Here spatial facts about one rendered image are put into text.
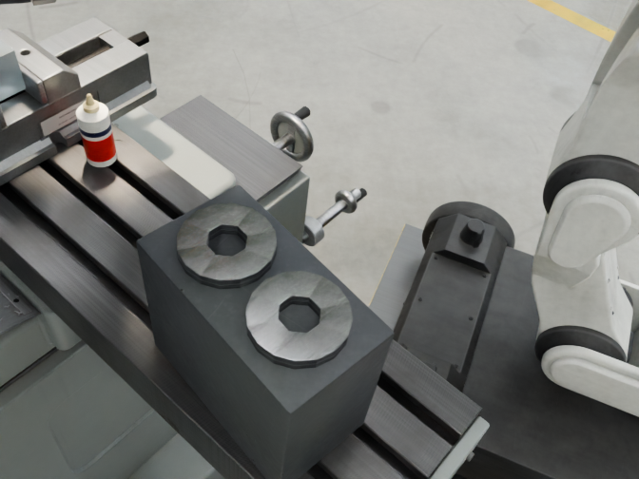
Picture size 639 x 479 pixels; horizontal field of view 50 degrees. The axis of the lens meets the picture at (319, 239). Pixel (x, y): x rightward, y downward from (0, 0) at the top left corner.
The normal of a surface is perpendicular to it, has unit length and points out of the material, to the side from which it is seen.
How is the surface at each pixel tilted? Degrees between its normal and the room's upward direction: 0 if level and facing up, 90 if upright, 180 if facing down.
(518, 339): 0
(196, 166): 0
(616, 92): 90
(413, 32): 0
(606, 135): 90
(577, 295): 90
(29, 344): 90
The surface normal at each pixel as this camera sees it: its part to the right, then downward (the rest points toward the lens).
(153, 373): 0.09, -0.63
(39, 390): 0.75, 0.55
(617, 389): -0.38, 0.70
